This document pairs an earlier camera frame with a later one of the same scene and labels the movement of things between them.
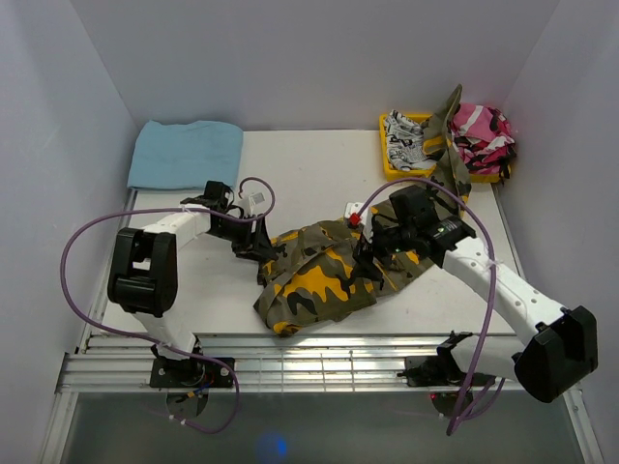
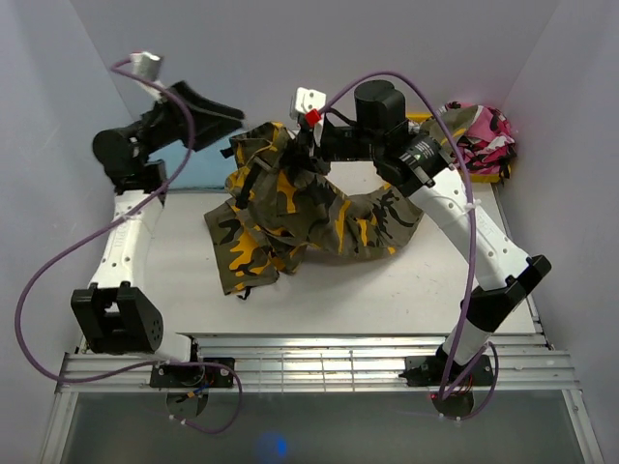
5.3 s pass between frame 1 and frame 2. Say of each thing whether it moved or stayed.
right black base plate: stayed
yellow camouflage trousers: moved
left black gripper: moved
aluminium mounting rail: stayed
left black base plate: stayed
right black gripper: moved
